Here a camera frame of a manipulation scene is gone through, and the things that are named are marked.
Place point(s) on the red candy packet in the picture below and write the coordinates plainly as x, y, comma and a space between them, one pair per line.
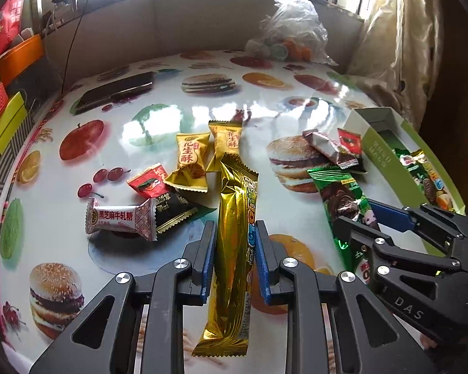
351, 144
150, 183

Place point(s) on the yellow green box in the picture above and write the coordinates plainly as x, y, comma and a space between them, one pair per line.
11, 119

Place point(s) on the yellow peanut crisp packet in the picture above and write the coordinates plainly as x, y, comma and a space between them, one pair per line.
190, 174
227, 135

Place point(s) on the black gold candy packet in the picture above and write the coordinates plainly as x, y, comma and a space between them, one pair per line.
171, 209

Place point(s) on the brown white nougat candy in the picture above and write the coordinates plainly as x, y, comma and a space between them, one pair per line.
335, 152

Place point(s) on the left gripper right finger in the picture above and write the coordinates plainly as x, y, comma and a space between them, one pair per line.
333, 319

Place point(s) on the red snack bag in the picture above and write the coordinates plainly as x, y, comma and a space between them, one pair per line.
10, 23

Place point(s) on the green chocolate biscuit packet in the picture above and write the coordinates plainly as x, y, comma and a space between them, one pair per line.
342, 196

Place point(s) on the green white cardboard box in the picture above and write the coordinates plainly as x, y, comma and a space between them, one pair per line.
382, 130

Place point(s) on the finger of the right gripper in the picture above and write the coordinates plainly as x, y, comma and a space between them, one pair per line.
380, 249
436, 226

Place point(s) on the long gold snack bar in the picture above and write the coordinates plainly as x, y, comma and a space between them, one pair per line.
226, 332

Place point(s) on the green Milo packet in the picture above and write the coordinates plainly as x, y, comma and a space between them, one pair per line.
426, 177

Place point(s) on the black smartphone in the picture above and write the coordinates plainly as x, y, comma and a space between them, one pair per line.
116, 90

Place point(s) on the clear plastic bag with items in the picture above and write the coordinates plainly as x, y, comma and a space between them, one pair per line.
294, 33

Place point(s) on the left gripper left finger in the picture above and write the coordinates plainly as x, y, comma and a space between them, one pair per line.
131, 311

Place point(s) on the white sesame nougat candy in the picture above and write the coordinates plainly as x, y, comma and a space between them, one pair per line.
136, 219

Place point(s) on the beige patterned curtain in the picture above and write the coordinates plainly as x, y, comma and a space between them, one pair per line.
398, 57

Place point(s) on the orange box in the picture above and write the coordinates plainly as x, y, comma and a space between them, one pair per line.
19, 58

